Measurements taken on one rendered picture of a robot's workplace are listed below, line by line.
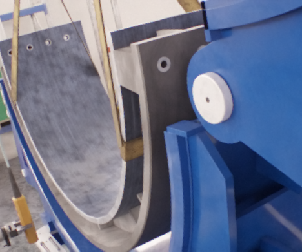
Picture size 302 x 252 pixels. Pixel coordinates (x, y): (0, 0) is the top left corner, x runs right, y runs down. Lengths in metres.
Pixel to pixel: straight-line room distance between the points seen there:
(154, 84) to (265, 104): 0.46
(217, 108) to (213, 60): 0.12
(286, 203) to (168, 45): 0.72
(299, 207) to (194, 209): 0.46
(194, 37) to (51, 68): 2.17
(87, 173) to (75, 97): 0.68
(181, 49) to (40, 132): 2.01
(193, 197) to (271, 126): 0.50
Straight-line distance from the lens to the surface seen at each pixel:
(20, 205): 2.88
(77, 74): 3.55
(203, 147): 1.33
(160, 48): 1.41
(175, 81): 1.46
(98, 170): 3.05
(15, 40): 3.24
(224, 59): 1.14
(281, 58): 1.00
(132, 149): 1.69
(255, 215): 1.61
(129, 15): 9.95
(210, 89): 1.17
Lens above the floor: 2.52
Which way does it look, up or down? 15 degrees down
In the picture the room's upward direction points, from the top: 12 degrees counter-clockwise
